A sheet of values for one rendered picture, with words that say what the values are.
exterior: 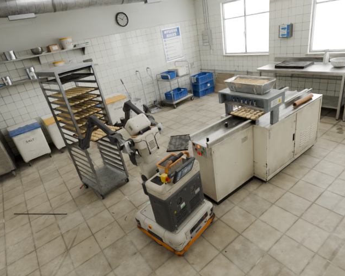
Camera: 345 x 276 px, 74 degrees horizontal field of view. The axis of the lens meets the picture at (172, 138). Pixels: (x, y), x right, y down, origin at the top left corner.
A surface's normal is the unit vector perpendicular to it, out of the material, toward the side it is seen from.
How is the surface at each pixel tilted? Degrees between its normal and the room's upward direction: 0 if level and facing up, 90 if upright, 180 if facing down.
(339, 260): 0
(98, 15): 90
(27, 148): 90
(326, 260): 0
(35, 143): 91
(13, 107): 90
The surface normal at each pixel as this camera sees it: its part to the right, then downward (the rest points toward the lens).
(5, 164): 0.59, 0.26
